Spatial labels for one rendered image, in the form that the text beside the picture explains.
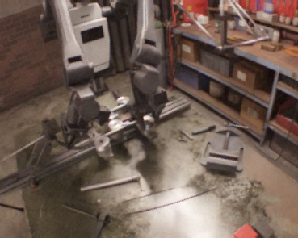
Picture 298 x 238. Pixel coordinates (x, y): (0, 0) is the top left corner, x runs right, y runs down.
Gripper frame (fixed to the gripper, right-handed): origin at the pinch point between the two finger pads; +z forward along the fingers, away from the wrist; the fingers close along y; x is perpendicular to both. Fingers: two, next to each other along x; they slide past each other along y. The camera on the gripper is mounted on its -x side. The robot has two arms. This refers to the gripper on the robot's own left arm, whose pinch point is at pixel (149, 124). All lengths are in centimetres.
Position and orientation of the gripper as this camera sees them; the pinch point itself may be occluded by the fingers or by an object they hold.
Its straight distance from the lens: 77.8
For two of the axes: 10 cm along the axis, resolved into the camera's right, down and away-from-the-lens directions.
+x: -5.1, -3.2, 8.0
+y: 8.4, -3.9, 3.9
